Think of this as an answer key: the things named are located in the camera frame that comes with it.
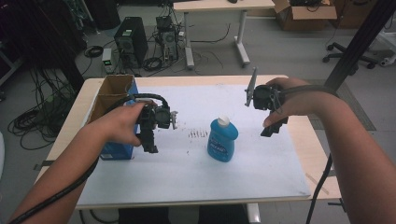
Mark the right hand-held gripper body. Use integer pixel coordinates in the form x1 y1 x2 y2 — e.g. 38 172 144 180
245 66 286 113

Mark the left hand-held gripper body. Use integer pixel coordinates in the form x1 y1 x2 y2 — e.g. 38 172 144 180
136 101 179 138

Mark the blue cardboard box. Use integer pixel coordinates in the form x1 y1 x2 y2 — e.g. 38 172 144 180
87 74 140 161

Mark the blue bottle with white cap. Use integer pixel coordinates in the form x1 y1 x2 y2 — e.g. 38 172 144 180
206 115 240 163

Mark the person's left hand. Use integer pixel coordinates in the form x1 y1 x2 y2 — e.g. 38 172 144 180
98 100 159 147

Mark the person's right hand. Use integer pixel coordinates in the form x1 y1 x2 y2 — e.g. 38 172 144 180
262 77 339 129

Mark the wooden table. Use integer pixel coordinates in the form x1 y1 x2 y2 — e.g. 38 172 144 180
35 74 344 210

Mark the white table mat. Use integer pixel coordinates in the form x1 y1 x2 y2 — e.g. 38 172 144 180
76 83 312 208

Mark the clear tape strip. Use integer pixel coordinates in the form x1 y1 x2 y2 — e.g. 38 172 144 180
304 172 330 196

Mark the person's left leg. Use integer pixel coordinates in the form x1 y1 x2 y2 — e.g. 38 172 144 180
118 205 171 224

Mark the person's leg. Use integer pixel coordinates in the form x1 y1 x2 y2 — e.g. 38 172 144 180
197 204 250 224
118 205 171 224

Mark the open computer case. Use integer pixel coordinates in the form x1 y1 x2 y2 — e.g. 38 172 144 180
155 15 180 63

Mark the grey floor mat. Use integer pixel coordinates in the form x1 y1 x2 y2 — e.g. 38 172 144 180
306 78 377 132

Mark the small white power unit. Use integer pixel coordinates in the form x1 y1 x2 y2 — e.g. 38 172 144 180
102 48 113 75

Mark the black computer tower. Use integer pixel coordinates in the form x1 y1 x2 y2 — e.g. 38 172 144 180
113 17 149 69

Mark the black office chair base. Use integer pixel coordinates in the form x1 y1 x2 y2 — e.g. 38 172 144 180
321 41 379 70

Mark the open brown cardboard box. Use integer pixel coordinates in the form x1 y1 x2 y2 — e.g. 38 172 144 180
272 0 338 32

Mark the person's right leg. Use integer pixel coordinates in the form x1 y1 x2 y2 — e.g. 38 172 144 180
197 204 250 224

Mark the black tape strip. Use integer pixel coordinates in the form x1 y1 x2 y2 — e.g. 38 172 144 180
33 160 56 172

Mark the white-legged desk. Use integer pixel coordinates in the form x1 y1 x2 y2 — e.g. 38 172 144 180
173 0 276 70

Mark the black curtain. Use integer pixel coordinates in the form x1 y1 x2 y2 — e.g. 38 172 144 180
0 0 87 91

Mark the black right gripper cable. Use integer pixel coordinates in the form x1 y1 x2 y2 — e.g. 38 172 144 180
274 84 340 224

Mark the loose black floor cable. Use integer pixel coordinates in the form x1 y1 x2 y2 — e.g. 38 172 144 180
190 22 232 45

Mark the tangle of black floor cables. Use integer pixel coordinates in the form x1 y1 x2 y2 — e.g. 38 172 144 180
7 66 79 151

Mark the black metal post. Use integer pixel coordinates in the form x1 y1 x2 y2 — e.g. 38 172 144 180
323 0 396 91

